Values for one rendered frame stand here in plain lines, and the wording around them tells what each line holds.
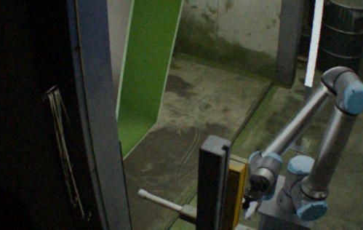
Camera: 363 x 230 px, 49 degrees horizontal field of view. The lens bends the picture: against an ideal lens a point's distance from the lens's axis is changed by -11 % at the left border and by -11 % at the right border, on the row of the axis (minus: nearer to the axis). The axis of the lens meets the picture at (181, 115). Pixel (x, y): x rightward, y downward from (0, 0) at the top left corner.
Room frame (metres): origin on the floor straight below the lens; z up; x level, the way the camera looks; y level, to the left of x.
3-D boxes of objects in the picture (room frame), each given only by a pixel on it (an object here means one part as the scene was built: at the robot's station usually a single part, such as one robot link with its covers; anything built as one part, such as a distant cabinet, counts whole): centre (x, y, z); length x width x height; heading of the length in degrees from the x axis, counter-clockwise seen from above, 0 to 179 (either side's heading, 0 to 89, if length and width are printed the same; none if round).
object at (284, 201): (1.51, -0.59, 0.69); 0.19 x 0.19 x 0.10
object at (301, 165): (1.50, -0.59, 0.83); 0.17 x 0.15 x 0.18; 5
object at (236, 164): (0.83, -0.11, 1.42); 0.12 x 0.06 x 0.26; 61
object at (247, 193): (1.16, -0.28, 1.06); 0.12 x 0.08 x 0.09; 151
